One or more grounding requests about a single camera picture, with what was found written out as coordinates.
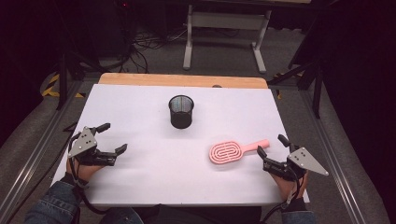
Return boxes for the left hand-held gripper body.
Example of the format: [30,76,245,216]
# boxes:
[67,125,118,167]

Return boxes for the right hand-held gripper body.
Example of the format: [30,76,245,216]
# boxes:
[262,147,330,183]

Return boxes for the pink hairbrush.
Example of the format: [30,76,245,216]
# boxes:
[208,138,271,165]

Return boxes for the black mesh pen cup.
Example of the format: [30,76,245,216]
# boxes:
[168,94,195,130]

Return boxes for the person's left hand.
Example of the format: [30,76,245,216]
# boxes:
[65,156,106,182]

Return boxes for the person's right hand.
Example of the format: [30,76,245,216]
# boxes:
[270,172,309,202]

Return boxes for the white table cover sheet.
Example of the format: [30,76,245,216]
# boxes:
[50,83,311,207]

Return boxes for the yellow black hazard tape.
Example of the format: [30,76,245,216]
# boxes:
[41,73,86,99]

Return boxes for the black metal stand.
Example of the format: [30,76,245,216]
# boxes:
[267,12,326,119]
[55,50,104,111]

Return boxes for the aluminium floor rail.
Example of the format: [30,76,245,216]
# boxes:
[300,90,367,224]
[0,78,85,223]

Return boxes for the left hand-held gripper cable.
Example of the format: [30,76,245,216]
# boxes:
[68,133,108,217]

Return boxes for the hand-held gripper cable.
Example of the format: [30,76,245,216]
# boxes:
[68,133,108,217]
[261,178,303,223]

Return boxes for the right hand-held gripper cable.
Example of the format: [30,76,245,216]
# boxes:
[261,178,303,223]

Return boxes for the black floor cables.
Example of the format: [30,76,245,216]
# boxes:
[115,0,188,74]

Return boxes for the white metal desk frame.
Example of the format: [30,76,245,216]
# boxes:
[182,3,274,75]

